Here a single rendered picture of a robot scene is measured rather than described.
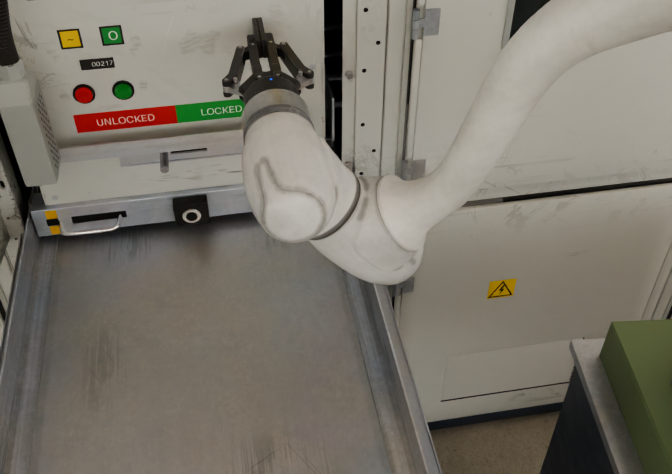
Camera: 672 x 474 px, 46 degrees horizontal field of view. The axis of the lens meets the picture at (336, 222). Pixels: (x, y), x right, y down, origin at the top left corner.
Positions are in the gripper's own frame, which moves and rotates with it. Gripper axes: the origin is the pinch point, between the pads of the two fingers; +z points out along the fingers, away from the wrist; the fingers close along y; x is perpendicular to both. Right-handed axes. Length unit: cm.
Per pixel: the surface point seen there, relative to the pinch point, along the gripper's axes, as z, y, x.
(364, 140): 5.6, 17.7, -25.5
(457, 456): -4, 42, -123
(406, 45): 5.6, 24.4, -7.0
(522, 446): -4, 60, -123
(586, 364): -33, 49, -48
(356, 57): 5.7, 16.0, -8.5
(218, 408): -38, -12, -38
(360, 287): -18.1, 12.5, -38.0
